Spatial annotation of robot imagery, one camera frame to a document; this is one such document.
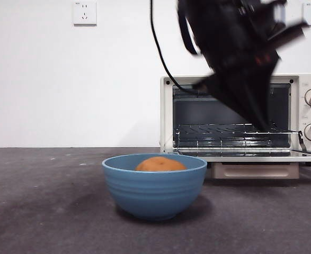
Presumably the cream Toshiba toaster oven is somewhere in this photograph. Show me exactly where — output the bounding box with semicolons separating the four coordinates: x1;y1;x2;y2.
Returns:
159;74;311;180

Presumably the oven door with beige handle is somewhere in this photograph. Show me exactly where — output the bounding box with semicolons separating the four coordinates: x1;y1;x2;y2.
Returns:
164;147;311;180

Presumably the blue ribbed bowl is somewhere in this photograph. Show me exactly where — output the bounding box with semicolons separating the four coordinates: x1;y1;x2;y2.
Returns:
101;153;208;221

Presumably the metal wire oven rack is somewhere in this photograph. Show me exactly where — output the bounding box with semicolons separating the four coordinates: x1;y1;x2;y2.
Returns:
175;123;300;135

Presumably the black braided cable sleeve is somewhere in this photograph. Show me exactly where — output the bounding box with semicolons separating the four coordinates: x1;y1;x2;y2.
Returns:
177;5;200;56

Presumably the thin black camera cable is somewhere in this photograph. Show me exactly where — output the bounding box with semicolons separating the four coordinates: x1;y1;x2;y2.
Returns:
149;0;206;93

